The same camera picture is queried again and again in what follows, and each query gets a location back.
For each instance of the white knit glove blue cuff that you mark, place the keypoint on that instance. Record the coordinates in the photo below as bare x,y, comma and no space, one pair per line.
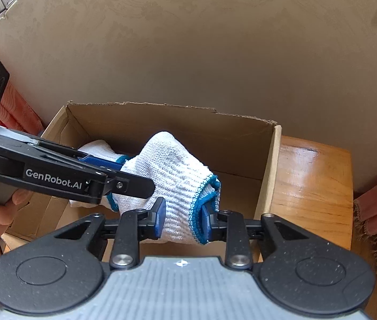
171,176
98,148

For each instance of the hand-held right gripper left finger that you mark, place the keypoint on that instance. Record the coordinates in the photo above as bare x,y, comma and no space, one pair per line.
160,215

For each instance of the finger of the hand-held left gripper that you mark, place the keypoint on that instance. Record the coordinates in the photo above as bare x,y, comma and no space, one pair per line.
103,164
125,186

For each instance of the orange patterned curtain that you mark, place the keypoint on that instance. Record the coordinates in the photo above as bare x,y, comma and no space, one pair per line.
15,113

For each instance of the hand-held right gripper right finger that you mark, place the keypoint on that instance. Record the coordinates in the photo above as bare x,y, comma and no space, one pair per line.
205,223

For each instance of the brown cardboard box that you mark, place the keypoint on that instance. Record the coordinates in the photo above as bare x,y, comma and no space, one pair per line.
188,133

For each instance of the person's left hand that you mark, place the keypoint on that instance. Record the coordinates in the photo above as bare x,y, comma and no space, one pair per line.
0,213

